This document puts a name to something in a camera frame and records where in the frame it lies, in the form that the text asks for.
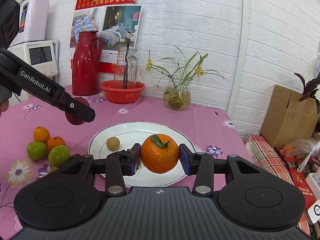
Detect brown longan fruit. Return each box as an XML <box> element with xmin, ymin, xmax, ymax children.
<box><xmin>106</xmin><ymin>137</ymin><xmax>121</xmax><ymax>152</ymax></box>

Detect large orange with leaf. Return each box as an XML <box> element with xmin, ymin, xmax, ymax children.
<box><xmin>140</xmin><ymin>134</ymin><xmax>179</xmax><ymax>174</ymax></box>

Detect red apple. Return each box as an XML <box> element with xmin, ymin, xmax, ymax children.
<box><xmin>65</xmin><ymin>97</ymin><xmax>90</xmax><ymax>126</ymax></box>

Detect green apple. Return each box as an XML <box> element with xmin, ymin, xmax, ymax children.
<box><xmin>27</xmin><ymin>141</ymin><xmax>47</xmax><ymax>160</ymax></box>
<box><xmin>48</xmin><ymin>145</ymin><xmax>71</xmax><ymax>167</ymax></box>

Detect left hand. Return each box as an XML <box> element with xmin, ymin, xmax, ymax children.
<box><xmin>0</xmin><ymin>100</ymin><xmax>9</xmax><ymax>116</ymax></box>

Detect white oval plate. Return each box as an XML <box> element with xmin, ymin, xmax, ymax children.
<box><xmin>88</xmin><ymin>122</ymin><xmax>195</xmax><ymax>187</ymax></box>

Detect white machine with screen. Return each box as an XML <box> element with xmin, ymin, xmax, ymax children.
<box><xmin>8</xmin><ymin>40</ymin><xmax>59</xmax><ymax>82</ymax></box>

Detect pink floral tablecloth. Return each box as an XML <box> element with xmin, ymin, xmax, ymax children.
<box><xmin>1</xmin><ymin>94</ymin><xmax>249</xmax><ymax>239</ymax></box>

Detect white water purifier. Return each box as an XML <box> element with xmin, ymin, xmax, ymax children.
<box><xmin>10</xmin><ymin>0</ymin><xmax>49</xmax><ymax>47</ymax></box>

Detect plaid blanket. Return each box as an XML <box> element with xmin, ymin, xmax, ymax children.
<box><xmin>244</xmin><ymin>133</ymin><xmax>313</xmax><ymax>238</ymax></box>

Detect yellow orange fruit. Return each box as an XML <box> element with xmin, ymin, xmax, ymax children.
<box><xmin>33</xmin><ymin>126</ymin><xmax>50</xmax><ymax>144</ymax></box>

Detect red plastic basket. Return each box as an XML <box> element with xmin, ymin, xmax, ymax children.
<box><xmin>100</xmin><ymin>80</ymin><xmax>146</xmax><ymax>104</ymax></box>

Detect glass vase with plant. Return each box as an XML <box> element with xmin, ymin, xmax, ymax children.
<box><xmin>145</xmin><ymin>47</ymin><xmax>226</xmax><ymax>111</ymax></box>

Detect red thermos jug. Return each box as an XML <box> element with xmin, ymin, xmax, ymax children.
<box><xmin>72</xmin><ymin>30</ymin><xmax>103</xmax><ymax>96</ymax></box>

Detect small tangerine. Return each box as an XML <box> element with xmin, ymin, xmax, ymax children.
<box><xmin>47</xmin><ymin>137</ymin><xmax>66</xmax><ymax>152</ymax></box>

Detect clear glass pitcher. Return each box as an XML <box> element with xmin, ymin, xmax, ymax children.
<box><xmin>114</xmin><ymin>48</ymin><xmax>138</xmax><ymax>89</ymax></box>

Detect black chopsticks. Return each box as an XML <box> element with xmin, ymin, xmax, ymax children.
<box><xmin>123</xmin><ymin>42</ymin><xmax>130</xmax><ymax>89</ymax></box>

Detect brown cardboard box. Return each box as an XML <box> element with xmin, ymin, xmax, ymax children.
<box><xmin>260</xmin><ymin>85</ymin><xmax>319</xmax><ymax>148</ymax></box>

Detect clear plastic bag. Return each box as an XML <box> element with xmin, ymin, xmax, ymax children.
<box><xmin>281</xmin><ymin>138</ymin><xmax>319</xmax><ymax>173</ymax></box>

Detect bedding calendar poster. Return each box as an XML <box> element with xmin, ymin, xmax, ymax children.
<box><xmin>69</xmin><ymin>5</ymin><xmax>143</xmax><ymax>73</ymax></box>

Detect dark purple potted plant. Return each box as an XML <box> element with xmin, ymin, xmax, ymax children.
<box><xmin>294</xmin><ymin>73</ymin><xmax>320</xmax><ymax>114</ymax></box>

